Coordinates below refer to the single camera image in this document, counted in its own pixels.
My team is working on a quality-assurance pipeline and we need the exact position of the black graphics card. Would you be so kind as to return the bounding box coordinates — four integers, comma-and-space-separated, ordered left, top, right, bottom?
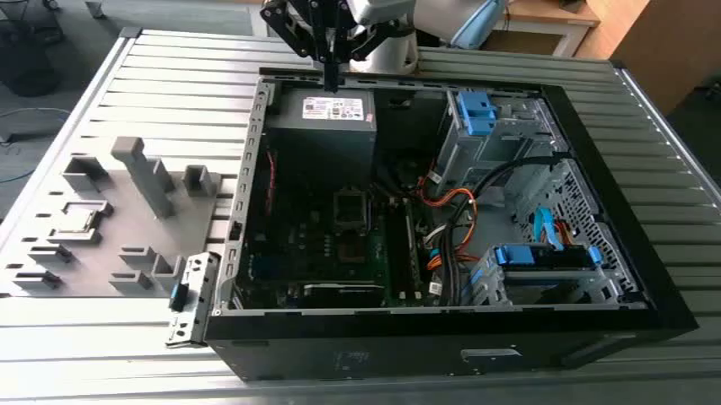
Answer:
302, 281, 388, 309

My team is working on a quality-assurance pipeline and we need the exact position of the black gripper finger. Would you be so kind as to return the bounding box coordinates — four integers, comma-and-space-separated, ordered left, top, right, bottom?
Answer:
258, 0, 341, 93
336, 0, 420, 93

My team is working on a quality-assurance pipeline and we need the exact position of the metal bracket blue latch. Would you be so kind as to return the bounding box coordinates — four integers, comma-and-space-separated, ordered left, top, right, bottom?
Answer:
164, 251, 222, 349

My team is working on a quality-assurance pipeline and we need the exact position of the orange wire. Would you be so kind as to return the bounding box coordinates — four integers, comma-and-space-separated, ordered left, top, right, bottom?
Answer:
429, 251, 484, 272
420, 158, 480, 254

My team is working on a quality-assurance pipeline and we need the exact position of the wooden cabinet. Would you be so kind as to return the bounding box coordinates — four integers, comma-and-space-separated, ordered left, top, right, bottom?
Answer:
573, 0, 721, 117

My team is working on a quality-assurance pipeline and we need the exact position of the black PC case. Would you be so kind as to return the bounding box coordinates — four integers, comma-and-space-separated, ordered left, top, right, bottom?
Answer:
204, 66, 703, 383

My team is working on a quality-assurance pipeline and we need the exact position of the blue floor cable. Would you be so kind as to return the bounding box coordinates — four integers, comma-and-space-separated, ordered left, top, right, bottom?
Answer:
0, 166, 39, 185

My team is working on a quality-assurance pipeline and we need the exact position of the green motherboard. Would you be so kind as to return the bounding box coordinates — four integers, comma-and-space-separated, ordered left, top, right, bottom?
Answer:
241, 181, 439, 310

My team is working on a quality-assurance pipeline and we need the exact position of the black round wire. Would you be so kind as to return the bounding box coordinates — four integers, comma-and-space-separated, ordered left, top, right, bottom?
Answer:
451, 159, 565, 307

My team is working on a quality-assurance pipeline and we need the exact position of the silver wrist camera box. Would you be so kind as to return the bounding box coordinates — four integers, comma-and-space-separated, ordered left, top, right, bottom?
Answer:
348, 0, 407, 27

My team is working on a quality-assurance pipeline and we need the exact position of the blue plastic rail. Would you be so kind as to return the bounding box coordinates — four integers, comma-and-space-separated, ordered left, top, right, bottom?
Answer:
460, 264, 481, 305

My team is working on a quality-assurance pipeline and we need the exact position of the grey power supply unit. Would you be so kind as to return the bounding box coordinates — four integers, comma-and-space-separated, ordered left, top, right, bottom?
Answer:
264, 89, 379, 199

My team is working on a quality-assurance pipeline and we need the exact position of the red twisted wire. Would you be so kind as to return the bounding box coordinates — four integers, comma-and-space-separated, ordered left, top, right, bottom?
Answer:
265, 148, 282, 214

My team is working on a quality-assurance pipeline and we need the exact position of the grey parts rack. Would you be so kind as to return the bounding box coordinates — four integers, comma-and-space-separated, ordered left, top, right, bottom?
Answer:
0, 135, 242, 299

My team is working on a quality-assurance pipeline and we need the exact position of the silver CPU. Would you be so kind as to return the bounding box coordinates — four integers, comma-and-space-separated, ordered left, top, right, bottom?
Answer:
61, 204, 102, 232

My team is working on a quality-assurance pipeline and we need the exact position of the grey metal disk bay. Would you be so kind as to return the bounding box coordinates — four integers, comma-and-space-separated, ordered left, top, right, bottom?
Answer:
459, 244, 628, 307
437, 89, 571, 199

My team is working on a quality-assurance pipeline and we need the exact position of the CPU socket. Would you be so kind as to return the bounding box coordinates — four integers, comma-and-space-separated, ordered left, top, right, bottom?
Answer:
336, 239, 372, 263

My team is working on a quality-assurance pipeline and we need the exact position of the pale blue teach pendant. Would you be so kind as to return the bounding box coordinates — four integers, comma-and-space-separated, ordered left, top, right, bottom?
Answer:
451, 0, 512, 51

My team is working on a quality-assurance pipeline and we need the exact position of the black RAM slot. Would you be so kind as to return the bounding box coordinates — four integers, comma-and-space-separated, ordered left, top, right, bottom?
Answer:
393, 198, 408, 300
387, 198, 401, 300
405, 198, 424, 300

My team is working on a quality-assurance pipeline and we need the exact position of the wooden desk white frame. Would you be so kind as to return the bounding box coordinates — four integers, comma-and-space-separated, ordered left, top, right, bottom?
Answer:
483, 0, 603, 58

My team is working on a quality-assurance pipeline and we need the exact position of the white floor cable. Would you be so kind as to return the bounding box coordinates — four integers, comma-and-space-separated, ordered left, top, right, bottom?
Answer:
0, 106, 74, 122

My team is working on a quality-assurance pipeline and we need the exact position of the black SATA wire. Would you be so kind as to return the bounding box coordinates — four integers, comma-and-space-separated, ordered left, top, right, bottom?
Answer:
443, 154, 571, 307

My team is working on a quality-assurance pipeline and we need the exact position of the blue flat SATA wire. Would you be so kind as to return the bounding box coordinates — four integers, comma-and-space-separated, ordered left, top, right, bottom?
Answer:
532, 206, 572, 251

